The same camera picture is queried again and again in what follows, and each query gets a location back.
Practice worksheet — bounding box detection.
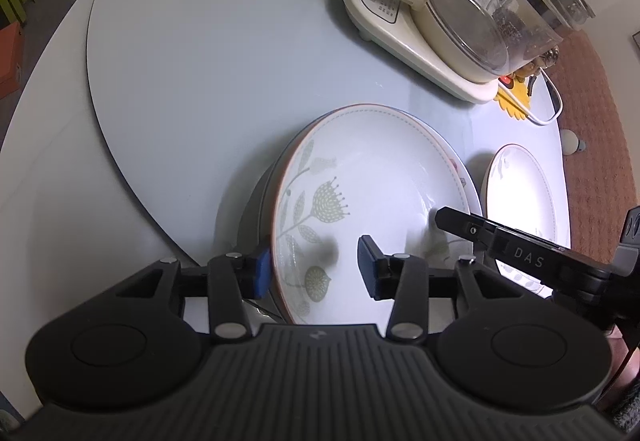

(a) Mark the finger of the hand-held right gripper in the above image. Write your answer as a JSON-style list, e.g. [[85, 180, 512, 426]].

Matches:
[[434, 206, 501, 264]]

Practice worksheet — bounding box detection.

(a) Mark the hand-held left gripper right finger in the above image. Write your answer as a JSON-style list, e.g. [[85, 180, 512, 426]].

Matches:
[[358, 234, 522, 343]]

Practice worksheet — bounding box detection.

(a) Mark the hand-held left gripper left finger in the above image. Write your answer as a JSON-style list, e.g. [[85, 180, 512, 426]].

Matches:
[[116, 247, 273, 342]]

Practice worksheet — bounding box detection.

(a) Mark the white plate with leaf print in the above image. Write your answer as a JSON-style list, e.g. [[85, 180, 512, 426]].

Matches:
[[481, 144, 572, 297]]

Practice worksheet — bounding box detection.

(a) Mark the floral plate with brown rim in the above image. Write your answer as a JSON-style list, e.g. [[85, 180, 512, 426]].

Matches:
[[271, 104, 476, 326]]

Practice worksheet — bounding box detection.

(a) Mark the small white object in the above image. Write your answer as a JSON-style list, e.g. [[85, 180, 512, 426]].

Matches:
[[560, 130, 586, 157]]

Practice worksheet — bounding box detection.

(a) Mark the yellow flower-shaped coaster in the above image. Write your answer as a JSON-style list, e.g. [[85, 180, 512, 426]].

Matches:
[[495, 74, 533, 122]]

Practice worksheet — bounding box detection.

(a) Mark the brown animal figurine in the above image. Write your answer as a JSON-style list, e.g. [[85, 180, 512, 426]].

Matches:
[[515, 46, 560, 78]]

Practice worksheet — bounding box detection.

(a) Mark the grey round turntable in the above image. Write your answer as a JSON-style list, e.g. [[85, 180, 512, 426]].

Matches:
[[86, 0, 563, 267]]

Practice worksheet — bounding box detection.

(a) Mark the cream kettle base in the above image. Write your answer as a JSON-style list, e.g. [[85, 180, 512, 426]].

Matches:
[[341, 0, 501, 104]]

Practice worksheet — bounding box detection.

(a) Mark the orange box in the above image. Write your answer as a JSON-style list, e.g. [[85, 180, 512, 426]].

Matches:
[[0, 21, 26, 99]]

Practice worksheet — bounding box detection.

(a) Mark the white power cable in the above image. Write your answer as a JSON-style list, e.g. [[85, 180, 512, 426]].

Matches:
[[500, 68, 565, 127]]

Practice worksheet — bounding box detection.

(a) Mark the glass kettle with green handle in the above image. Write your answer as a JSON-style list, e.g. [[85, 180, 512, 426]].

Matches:
[[385, 0, 597, 84]]

